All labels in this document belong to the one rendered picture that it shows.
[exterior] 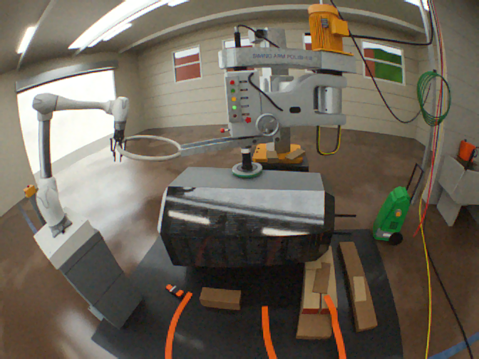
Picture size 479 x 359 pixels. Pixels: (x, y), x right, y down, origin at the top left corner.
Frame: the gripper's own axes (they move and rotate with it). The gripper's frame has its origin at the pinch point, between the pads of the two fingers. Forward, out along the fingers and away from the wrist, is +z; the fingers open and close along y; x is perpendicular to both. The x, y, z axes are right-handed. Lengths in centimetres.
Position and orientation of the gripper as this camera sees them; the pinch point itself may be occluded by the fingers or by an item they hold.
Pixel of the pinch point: (117, 157)
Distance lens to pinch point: 149.8
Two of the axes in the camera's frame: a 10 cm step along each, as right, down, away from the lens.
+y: 8.9, 0.5, 4.6
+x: -3.9, -4.6, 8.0
